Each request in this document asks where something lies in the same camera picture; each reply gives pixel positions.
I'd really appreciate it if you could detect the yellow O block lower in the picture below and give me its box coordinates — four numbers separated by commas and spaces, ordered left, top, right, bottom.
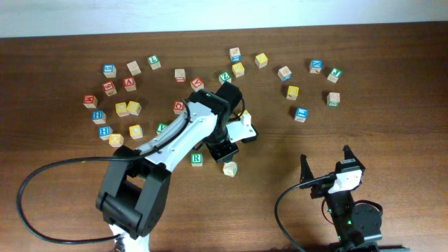
108, 134, 124, 148

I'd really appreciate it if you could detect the red letter O block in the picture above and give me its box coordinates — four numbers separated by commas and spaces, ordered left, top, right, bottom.
173, 101, 186, 115

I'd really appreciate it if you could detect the right black cable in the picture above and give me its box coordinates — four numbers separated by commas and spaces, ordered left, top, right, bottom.
274, 174, 337, 252

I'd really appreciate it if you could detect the red letter A block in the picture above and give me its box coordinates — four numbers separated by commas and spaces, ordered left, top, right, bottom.
123, 77, 137, 92

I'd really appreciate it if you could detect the green letter V block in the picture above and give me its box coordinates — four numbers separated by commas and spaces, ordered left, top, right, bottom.
156, 123, 167, 135

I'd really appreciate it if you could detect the red I side block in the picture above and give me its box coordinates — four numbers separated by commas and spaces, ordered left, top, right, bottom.
174, 69, 186, 83

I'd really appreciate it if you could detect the red tilted A block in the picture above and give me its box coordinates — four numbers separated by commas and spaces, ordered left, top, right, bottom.
190, 77, 204, 92

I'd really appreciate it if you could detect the yellow block far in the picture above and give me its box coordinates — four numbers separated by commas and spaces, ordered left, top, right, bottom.
255, 52, 268, 68

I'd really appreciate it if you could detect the red number 9 block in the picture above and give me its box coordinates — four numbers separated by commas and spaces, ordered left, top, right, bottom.
101, 81, 117, 97

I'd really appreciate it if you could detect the blue side tilted block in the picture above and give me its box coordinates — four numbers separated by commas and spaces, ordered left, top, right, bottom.
277, 66, 292, 82

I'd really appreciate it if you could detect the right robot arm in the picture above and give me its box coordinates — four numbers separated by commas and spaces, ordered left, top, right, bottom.
300, 145, 383, 251

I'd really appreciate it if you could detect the green letter R block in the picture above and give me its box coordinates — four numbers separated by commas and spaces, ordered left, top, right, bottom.
190, 153, 203, 167

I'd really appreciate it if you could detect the green letter J block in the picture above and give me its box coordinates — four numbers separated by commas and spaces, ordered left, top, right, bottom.
327, 68, 343, 83

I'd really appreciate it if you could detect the yellow letter O block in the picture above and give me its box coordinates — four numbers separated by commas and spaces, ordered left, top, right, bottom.
115, 102, 130, 117

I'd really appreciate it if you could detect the plain wooden block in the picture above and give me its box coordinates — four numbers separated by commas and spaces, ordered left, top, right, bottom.
127, 61, 141, 76

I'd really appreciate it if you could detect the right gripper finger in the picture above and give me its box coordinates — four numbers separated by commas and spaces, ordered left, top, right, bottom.
343, 145, 356, 162
300, 154, 314, 185

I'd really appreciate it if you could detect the green letter Z block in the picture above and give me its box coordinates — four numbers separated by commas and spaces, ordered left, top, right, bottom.
218, 71, 232, 85

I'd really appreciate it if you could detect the green side wooden block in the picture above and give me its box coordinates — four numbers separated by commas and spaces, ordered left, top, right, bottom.
327, 92, 340, 106

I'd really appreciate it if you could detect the blue side wooden block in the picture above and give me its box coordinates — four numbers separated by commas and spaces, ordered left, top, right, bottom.
230, 48, 242, 62

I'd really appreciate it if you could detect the yellow block right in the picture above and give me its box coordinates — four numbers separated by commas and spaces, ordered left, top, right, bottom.
286, 85, 300, 100

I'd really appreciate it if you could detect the blue letter H block upper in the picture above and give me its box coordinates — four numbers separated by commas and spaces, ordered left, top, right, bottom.
92, 110, 106, 125

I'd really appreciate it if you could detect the blue letter S block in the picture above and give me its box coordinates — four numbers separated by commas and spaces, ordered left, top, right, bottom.
294, 107, 309, 123

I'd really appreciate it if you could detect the blue letter h block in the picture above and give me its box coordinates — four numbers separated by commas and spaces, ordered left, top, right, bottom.
92, 110, 106, 125
99, 126, 113, 141

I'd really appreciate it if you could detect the blue number 5 block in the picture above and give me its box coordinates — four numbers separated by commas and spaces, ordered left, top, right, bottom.
103, 64, 117, 78

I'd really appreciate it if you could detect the yellow letter C block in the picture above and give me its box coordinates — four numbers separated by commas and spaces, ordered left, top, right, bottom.
129, 125, 143, 139

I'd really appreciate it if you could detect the blue letter H block lower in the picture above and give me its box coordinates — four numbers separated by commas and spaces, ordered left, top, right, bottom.
99, 126, 113, 141

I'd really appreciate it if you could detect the red letter M block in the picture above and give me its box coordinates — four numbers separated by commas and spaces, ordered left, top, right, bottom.
83, 94, 98, 109

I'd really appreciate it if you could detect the yellow letter G block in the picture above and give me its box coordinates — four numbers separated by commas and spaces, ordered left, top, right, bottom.
127, 101, 141, 116

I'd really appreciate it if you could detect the blue letter K block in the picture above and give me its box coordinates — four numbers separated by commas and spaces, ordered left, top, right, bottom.
309, 59, 323, 74

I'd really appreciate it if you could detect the left black cable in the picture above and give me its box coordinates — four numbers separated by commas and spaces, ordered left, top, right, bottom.
15, 99, 192, 245

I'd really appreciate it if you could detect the green letter L block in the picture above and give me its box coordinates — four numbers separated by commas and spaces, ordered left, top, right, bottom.
148, 55, 161, 70

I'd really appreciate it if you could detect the yellow S block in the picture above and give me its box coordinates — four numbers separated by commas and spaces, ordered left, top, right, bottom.
223, 161, 238, 177
232, 62, 245, 78

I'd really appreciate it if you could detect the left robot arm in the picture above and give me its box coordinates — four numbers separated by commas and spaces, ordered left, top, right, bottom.
96, 82, 258, 251

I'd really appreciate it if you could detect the black cable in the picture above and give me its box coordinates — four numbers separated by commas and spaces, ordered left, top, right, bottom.
274, 174, 337, 252
15, 99, 192, 245

